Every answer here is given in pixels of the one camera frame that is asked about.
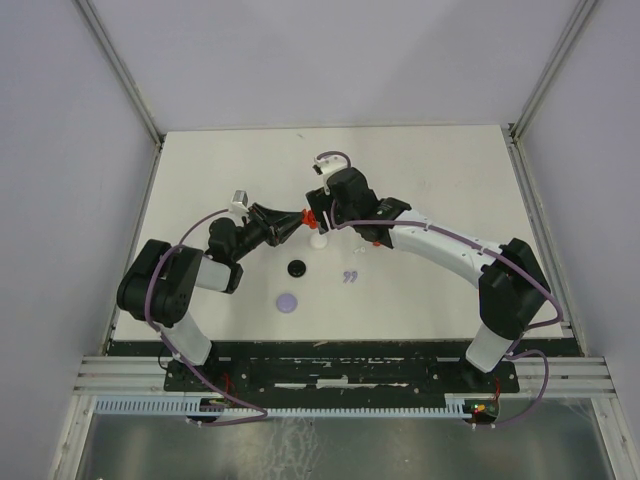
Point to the white earbud charging case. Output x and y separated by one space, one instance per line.
318 242

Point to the left aluminium frame post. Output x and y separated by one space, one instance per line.
97 28

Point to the purple earbud charging case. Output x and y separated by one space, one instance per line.
286 303

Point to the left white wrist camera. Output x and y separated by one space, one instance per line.
239 202

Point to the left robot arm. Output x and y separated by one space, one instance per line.
158 287

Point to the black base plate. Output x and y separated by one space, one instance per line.
344 374

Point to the aluminium frame rail front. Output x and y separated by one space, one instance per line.
569 377

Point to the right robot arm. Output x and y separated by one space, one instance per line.
511 285

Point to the aluminium frame post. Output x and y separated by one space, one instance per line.
97 28
580 18

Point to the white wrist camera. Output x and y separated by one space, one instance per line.
239 202
327 165

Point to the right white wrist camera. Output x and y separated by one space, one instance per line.
327 165

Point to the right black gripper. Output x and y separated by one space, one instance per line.
319 202

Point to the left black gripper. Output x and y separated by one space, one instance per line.
277 225

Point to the right circuit board with leds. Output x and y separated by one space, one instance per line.
484 411

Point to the right aluminium frame post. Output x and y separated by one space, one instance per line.
580 18

